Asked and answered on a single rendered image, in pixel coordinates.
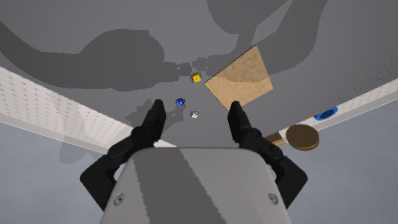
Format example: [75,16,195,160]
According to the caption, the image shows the yellow die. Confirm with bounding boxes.
[193,73,201,82]

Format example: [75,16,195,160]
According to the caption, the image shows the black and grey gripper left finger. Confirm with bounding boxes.
[80,99,166,212]

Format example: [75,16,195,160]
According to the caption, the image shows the tan square mat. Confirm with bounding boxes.
[205,45,273,111]

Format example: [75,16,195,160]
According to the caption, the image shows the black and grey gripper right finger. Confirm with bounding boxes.
[227,101,308,210]

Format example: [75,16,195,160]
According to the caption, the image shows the blue die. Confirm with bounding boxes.
[177,98,184,106]

